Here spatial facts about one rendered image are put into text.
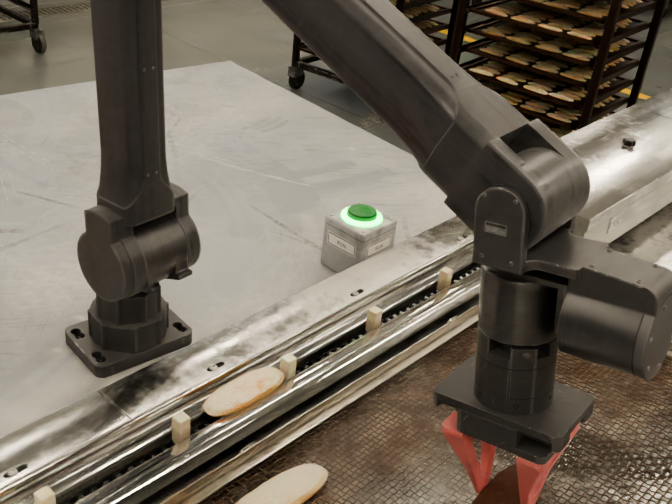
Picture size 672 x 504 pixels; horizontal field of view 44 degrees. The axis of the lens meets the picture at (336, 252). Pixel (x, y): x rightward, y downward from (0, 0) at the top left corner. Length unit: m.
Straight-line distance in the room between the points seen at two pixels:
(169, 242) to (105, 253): 0.07
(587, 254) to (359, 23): 0.22
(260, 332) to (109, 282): 0.18
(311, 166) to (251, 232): 0.26
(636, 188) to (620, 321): 0.76
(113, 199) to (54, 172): 0.53
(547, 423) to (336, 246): 0.55
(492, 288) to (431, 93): 0.14
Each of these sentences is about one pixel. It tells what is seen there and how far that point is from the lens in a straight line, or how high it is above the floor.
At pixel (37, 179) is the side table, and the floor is 0.82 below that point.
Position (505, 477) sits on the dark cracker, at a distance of 0.70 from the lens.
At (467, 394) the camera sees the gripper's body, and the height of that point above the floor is 1.02.
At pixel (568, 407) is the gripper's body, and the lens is 0.62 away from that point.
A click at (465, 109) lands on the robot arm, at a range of 0.54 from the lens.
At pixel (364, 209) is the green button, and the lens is 1.09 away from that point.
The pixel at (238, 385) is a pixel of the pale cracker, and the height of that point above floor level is 0.86.
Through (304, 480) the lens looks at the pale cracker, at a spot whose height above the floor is 0.91.
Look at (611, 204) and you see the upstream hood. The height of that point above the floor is 0.92.
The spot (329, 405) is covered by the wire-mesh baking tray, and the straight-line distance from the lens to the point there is 0.78.
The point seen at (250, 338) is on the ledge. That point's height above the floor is 0.86.
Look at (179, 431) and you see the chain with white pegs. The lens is 0.80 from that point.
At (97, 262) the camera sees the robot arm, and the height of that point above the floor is 0.95.
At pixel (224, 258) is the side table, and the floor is 0.82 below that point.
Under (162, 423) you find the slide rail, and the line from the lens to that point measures 0.82.
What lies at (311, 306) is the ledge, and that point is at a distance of 0.97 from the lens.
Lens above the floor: 1.41
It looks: 30 degrees down
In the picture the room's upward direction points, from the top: 7 degrees clockwise
